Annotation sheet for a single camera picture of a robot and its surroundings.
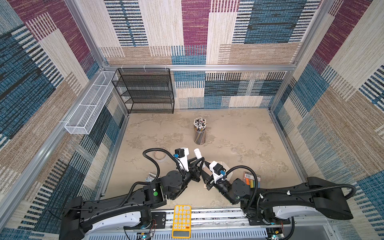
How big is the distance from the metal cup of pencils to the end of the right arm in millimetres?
259

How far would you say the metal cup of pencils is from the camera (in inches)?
35.2

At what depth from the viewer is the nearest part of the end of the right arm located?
0.61 metres
